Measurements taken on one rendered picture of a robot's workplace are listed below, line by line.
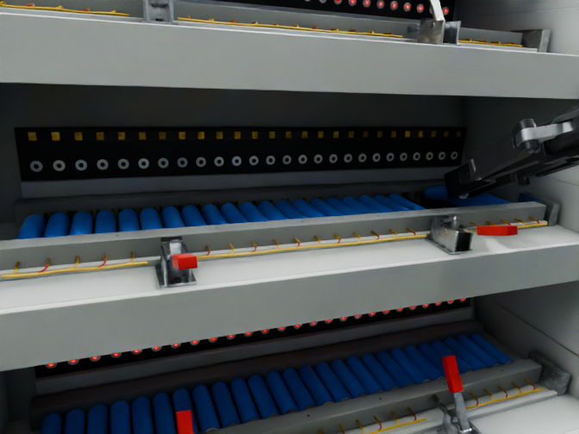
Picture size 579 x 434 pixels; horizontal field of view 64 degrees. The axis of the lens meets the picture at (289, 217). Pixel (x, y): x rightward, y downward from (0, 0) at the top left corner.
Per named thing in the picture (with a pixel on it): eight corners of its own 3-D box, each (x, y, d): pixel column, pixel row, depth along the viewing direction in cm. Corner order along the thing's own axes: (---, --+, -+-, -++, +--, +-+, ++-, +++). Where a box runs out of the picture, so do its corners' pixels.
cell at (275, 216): (272, 215, 52) (292, 236, 46) (256, 217, 51) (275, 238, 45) (272, 200, 51) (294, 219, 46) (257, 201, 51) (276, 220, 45)
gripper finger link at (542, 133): (615, 135, 36) (570, 132, 33) (553, 157, 40) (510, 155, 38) (607, 106, 36) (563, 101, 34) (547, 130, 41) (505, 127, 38)
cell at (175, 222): (178, 222, 48) (189, 244, 43) (160, 223, 48) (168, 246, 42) (178, 205, 48) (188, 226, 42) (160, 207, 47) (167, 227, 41)
